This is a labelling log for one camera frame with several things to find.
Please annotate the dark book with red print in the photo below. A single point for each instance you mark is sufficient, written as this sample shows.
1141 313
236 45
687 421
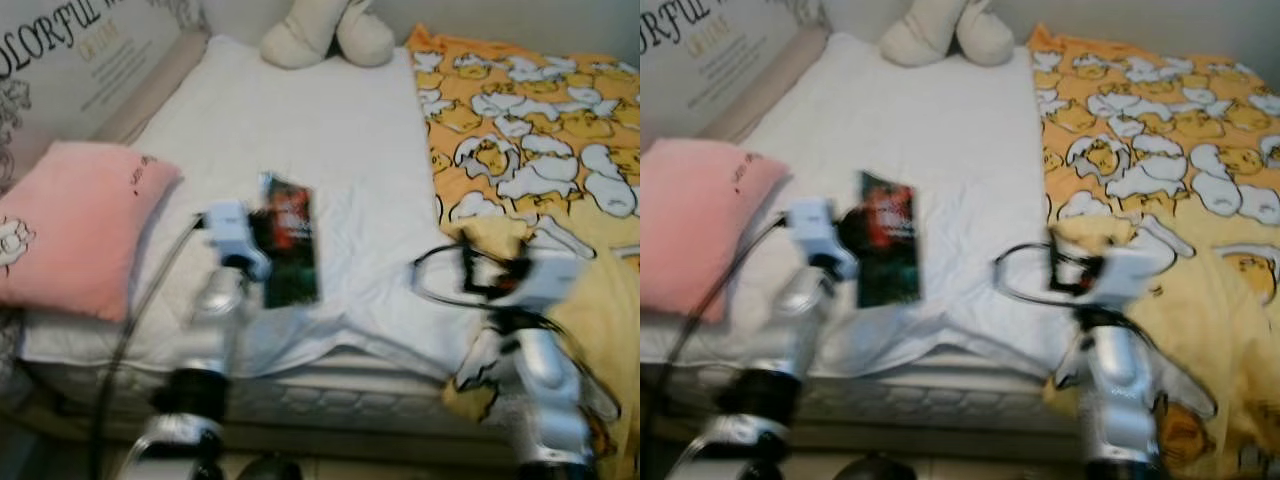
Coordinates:
292 240
892 240

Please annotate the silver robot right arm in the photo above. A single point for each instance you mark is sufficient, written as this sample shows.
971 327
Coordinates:
1115 370
545 380

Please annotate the pink pillow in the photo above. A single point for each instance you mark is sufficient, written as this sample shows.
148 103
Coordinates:
700 220
85 225

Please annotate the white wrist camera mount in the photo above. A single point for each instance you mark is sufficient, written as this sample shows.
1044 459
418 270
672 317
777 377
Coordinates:
555 280
232 238
1135 272
818 235

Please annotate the orange yellow cartoon blanket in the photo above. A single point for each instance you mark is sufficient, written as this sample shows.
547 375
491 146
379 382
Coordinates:
540 130
1160 130

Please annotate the grey quilted mattress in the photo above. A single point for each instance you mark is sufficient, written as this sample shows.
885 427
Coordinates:
360 395
950 395

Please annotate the white bed sheet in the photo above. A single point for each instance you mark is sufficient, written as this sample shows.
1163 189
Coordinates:
960 130
330 130

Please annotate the cream plush toy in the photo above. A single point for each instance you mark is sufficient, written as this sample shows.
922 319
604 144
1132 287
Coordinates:
320 35
945 32

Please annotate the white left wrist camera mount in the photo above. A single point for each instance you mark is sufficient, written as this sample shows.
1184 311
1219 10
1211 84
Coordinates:
232 238
818 235

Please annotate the robot left leg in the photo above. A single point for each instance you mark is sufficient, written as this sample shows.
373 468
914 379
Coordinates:
265 468
870 467

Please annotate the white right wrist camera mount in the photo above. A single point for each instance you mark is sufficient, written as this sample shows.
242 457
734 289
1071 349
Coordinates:
1135 272
555 280

